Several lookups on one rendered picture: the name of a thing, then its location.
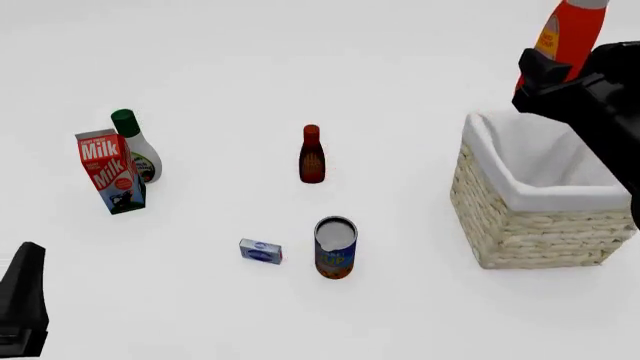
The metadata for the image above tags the red ketchup bottle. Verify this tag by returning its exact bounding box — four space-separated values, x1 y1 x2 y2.
515 0 611 99

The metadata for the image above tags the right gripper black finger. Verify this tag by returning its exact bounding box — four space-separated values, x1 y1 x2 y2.
585 40 640 78
517 47 574 93

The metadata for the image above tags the dark brown sauce bottle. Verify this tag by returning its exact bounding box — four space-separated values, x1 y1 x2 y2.
298 123 327 185

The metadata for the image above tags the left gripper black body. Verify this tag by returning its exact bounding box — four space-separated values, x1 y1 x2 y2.
0 326 49 358

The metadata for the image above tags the red milk carton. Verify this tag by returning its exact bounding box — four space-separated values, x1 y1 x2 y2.
74 128 148 216

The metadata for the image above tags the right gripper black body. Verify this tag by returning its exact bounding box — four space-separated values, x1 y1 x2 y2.
511 72 621 131

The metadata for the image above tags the wicker basket with white liner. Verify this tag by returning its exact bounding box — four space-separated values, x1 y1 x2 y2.
449 111 638 270

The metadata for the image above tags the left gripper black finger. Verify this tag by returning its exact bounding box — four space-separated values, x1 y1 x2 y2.
0 241 50 333

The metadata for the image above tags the blue soup can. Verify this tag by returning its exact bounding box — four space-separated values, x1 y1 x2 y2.
313 215 359 281

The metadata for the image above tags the white bottle with green cap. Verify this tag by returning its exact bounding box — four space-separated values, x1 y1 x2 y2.
110 108 163 185

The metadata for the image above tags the small blue printed box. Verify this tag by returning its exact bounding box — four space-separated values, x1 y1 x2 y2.
238 237 284 266

